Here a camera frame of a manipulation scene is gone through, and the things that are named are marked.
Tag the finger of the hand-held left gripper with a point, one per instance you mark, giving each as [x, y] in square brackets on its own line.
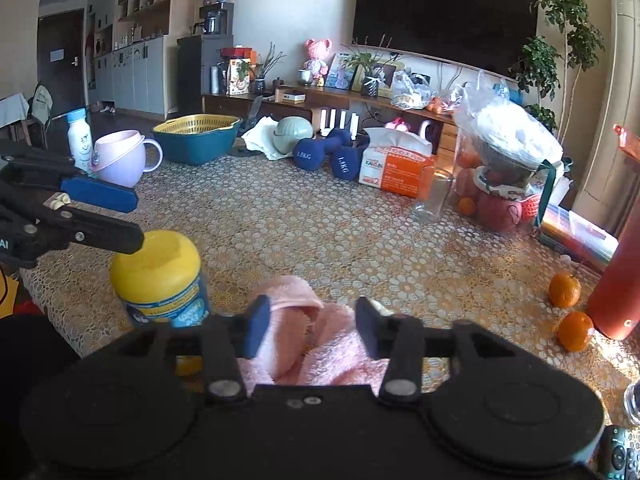
[100, 195]
[100, 234]

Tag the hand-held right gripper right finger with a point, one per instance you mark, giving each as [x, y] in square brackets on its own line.
[367, 327]

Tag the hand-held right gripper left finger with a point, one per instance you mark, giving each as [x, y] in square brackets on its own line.
[257, 326]

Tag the pink towel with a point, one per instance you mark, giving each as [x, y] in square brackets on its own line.
[320, 340]

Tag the yellow lid plastic container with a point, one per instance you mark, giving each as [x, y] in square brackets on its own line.
[155, 270]

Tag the lilac plastic mug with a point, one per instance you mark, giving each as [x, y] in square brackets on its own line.
[120, 160]

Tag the white milk bottle blue cap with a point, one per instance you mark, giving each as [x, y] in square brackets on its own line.
[80, 142]

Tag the wooden chair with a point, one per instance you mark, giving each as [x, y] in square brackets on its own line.
[40, 107]

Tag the teal plastic basin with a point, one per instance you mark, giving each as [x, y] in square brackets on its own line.
[200, 147]

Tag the yellow plastic colander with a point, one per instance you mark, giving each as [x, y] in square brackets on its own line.
[195, 122]

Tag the dark wooden door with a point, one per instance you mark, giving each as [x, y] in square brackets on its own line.
[60, 60]

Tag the clear drinking glass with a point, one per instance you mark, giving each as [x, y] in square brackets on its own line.
[432, 192]
[634, 405]

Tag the black small fridge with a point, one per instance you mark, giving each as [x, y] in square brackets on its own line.
[197, 75]

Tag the small orange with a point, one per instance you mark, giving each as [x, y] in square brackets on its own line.
[466, 206]

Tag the orange and white tissue box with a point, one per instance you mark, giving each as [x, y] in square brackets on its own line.
[395, 167]

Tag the blue dumbbell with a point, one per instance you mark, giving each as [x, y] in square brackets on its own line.
[310, 152]
[347, 162]

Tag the white cloth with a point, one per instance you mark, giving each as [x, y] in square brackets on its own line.
[257, 135]

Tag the bag of red apples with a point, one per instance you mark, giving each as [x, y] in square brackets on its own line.
[495, 210]

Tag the green round bowl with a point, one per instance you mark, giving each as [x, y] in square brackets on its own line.
[292, 135]

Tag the vase with dry twigs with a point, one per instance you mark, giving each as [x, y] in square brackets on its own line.
[261, 77]

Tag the orange with stem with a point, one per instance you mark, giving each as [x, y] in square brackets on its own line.
[565, 291]

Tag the black coffee machine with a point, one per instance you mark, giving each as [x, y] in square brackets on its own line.
[216, 17]

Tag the wooden television cabinet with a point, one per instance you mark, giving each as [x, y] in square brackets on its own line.
[300, 102]

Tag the colourful stack of folders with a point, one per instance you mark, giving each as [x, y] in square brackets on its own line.
[580, 235]

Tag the large plastic bag with bowl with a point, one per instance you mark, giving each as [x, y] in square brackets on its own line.
[510, 135]

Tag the clear plastic bag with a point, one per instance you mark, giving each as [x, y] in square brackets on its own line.
[410, 91]

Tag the potted plant in black pot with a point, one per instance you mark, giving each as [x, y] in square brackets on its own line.
[370, 85]

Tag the pink teddy bear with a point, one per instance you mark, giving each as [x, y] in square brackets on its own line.
[317, 60]

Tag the red water bottle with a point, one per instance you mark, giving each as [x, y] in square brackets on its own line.
[622, 270]

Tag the black remote control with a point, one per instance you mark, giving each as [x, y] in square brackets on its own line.
[622, 455]

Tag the black television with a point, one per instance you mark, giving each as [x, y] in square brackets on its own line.
[445, 10]

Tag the white standing air conditioner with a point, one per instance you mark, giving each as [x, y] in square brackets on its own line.
[615, 110]

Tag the tall green houseplant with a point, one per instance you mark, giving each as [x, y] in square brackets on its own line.
[565, 25]

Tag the grey wall cabinets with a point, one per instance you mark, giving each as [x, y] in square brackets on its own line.
[132, 72]

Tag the picture frame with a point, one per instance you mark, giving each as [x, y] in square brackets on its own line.
[341, 71]

